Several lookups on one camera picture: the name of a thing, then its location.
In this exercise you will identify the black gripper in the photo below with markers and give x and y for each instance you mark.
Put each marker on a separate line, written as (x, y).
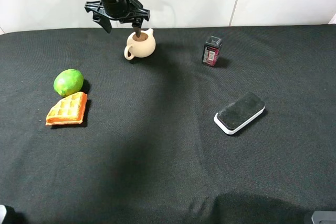
(123, 11)

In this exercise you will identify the beige ceramic teapot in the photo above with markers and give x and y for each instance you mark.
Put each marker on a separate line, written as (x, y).
(140, 47)

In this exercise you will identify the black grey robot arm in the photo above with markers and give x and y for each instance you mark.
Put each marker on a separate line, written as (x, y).
(123, 11)

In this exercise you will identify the green lime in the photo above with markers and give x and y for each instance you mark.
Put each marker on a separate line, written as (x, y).
(68, 82)

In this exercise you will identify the small black red box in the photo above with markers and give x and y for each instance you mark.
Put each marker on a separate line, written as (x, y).
(211, 50)

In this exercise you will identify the orange waffle toy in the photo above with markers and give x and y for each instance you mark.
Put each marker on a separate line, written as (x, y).
(67, 111)

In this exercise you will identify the black white board eraser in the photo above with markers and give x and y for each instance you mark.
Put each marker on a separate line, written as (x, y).
(240, 113)

